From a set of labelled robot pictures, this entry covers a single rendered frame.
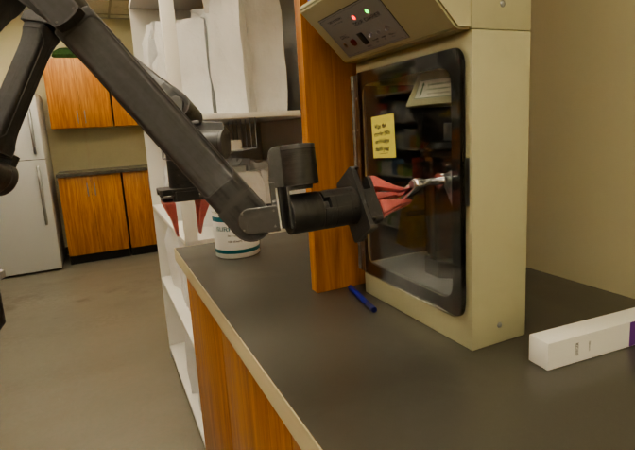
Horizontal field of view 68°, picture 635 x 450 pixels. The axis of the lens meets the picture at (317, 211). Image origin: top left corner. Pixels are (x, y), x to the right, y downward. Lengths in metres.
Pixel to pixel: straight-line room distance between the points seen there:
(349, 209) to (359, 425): 0.28
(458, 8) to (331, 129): 0.40
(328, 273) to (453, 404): 0.47
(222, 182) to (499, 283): 0.44
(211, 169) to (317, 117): 0.38
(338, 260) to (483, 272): 0.38
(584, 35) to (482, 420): 0.79
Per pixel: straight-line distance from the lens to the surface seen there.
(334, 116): 1.00
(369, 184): 0.70
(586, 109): 1.13
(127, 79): 0.69
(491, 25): 0.74
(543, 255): 1.23
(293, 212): 0.65
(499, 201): 0.76
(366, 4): 0.78
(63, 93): 5.77
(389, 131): 0.85
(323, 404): 0.66
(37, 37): 1.28
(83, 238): 5.63
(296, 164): 0.65
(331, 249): 1.02
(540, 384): 0.73
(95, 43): 0.71
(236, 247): 1.35
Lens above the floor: 1.29
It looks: 10 degrees down
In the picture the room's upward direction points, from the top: 3 degrees counter-clockwise
